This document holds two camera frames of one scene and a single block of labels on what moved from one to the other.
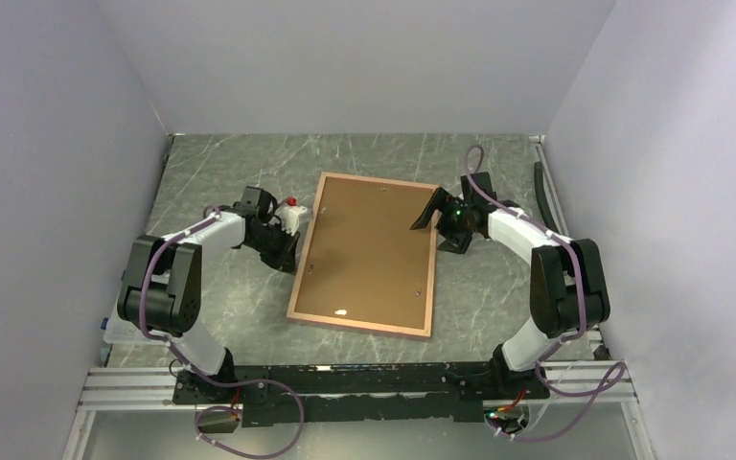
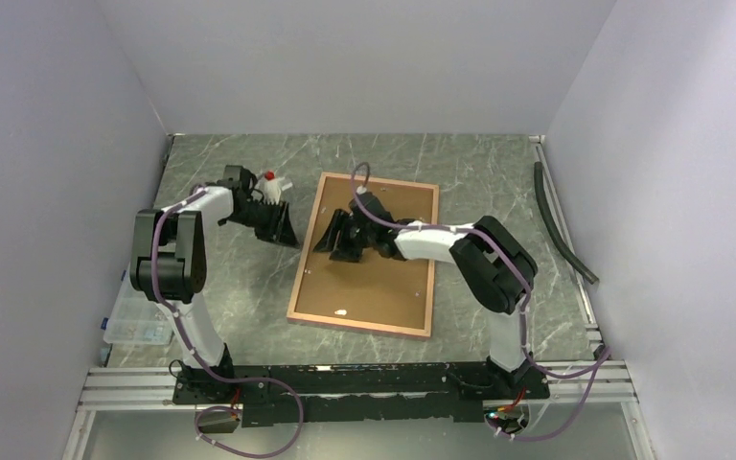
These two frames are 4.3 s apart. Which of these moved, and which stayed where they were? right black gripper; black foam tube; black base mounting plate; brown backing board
Moved: right black gripper
Stayed: black base mounting plate; brown backing board; black foam tube
